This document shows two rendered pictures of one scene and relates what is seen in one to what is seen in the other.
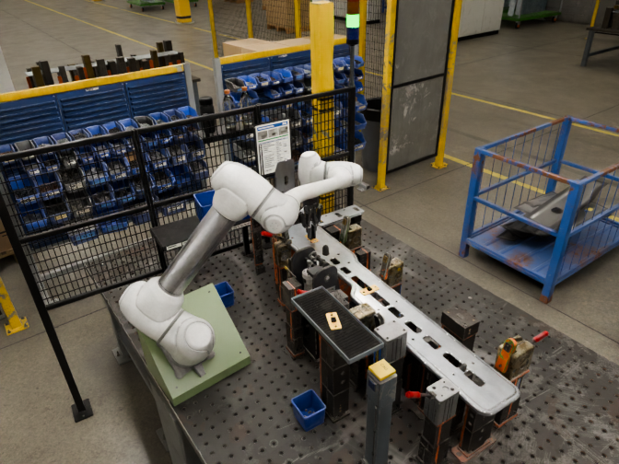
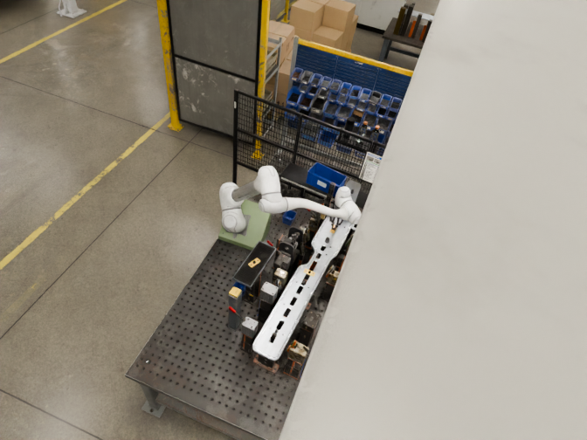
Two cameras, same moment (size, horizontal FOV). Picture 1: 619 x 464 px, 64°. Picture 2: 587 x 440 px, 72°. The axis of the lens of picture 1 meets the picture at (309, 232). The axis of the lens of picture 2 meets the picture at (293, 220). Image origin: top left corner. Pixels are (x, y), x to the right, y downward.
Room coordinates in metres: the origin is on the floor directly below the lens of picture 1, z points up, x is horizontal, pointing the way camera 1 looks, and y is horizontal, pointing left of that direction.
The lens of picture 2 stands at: (0.37, -1.43, 3.43)
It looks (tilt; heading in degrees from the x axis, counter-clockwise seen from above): 48 degrees down; 48
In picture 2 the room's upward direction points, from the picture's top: 10 degrees clockwise
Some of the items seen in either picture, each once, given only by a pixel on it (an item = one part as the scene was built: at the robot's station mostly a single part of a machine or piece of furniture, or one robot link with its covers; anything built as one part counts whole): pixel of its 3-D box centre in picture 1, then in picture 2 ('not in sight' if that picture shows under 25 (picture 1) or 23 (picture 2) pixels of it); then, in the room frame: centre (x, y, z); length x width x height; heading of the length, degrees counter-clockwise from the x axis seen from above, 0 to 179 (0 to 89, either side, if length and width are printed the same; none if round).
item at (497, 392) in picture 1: (373, 293); (308, 275); (1.65, -0.26, 1.00); 1.38 x 0.22 x 0.02; 31
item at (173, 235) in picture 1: (238, 215); (329, 189); (2.33, 0.38, 1.01); 0.90 x 0.22 x 0.03; 121
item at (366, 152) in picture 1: (380, 135); not in sight; (5.29, -0.84, 0.36); 0.50 x 0.50 x 0.73
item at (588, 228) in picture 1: (557, 201); not in sight; (3.38, -1.94, 0.47); 1.20 x 0.80 x 0.95; 124
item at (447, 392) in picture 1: (437, 426); (248, 335); (1.07, -0.40, 0.88); 0.11 x 0.10 x 0.36; 121
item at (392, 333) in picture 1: (387, 371); (267, 304); (1.29, -0.27, 0.90); 0.13 x 0.10 x 0.41; 121
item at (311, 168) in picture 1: (312, 168); (343, 197); (2.06, -0.02, 1.39); 0.13 x 0.11 x 0.16; 79
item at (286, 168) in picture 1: (286, 191); (349, 196); (2.29, 0.11, 1.17); 0.12 x 0.01 x 0.34; 121
